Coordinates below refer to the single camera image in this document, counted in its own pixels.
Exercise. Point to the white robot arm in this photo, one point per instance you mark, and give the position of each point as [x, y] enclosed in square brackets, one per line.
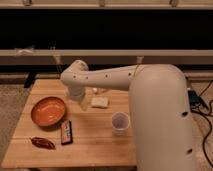
[159, 109]

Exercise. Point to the blue black power box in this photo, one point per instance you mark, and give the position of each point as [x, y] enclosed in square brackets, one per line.
[193, 98]

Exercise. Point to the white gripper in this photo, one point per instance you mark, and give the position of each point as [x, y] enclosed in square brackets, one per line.
[76, 93]

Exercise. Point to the orange bowl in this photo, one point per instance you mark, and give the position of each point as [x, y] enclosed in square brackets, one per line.
[48, 111]

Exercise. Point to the white sponge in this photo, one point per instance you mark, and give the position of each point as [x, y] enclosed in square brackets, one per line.
[99, 102]

